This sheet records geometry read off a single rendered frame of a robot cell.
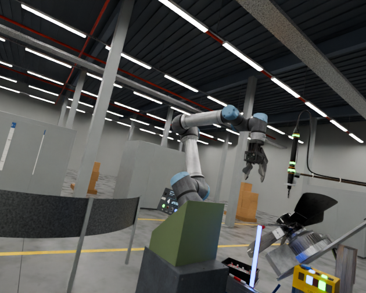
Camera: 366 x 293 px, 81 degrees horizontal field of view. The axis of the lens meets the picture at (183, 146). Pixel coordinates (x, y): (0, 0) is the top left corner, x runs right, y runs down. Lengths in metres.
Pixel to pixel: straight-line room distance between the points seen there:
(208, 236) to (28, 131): 6.13
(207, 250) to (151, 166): 6.53
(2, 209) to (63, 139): 4.50
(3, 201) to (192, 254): 1.87
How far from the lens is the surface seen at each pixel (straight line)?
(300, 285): 1.26
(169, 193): 1.77
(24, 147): 6.82
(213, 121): 1.20
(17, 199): 2.49
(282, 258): 1.63
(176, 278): 1.00
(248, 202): 9.86
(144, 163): 7.46
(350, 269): 1.71
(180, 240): 1.01
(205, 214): 1.08
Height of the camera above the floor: 1.38
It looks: 7 degrees up
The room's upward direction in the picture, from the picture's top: 11 degrees clockwise
